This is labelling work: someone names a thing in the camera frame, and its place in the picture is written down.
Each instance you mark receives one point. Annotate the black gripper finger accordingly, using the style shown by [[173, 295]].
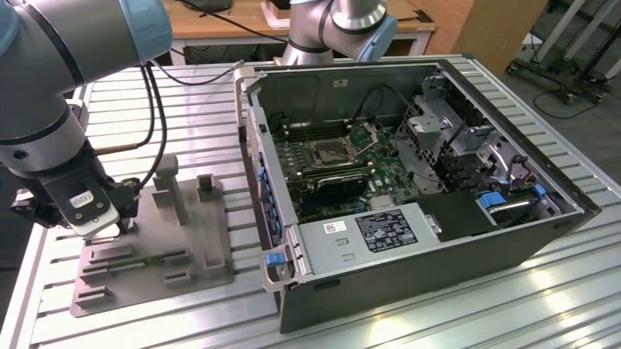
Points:
[[25, 205], [127, 192]]

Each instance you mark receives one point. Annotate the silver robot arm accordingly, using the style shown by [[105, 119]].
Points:
[[49, 72]]

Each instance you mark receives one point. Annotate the black RAM slot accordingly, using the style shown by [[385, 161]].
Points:
[[325, 124], [326, 132], [325, 128], [326, 136]]

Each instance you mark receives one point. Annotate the CPU socket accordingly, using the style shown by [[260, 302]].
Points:
[[334, 154]]

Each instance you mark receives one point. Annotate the grey parts rack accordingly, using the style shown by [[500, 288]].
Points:
[[156, 225]]

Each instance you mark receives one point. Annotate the green RAM stick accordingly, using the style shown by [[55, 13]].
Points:
[[138, 262]]

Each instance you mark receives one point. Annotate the blue card retainer strip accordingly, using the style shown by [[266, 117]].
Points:
[[269, 218]]

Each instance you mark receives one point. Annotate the blue case latch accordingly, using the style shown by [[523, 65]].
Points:
[[274, 260]]

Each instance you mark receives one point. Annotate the thin locking lever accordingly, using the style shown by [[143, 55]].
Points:
[[308, 134]]

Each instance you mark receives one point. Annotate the black graphics card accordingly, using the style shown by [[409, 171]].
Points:
[[340, 185]]

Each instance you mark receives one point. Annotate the grey power supply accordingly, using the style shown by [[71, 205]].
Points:
[[334, 251]]

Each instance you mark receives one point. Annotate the wooden desk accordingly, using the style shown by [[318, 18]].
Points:
[[233, 29]]

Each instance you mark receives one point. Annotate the silver heat sink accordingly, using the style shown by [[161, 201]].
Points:
[[383, 202]]

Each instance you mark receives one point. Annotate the green motherboard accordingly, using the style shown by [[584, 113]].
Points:
[[384, 174]]

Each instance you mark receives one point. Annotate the black PC case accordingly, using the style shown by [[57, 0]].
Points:
[[388, 291]]

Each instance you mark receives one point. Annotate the metal drive cage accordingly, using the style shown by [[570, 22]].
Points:
[[427, 127]]

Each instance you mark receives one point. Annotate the blue disk carrier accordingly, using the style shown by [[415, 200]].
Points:
[[492, 201]]

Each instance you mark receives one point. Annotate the flat cardboard sheet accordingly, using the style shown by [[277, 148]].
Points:
[[411, 14]]

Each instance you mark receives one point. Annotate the wooden cabinet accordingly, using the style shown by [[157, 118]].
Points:
[[485, 29]]

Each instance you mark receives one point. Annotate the black wheeled stand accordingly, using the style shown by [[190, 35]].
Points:
[[548, 71]]

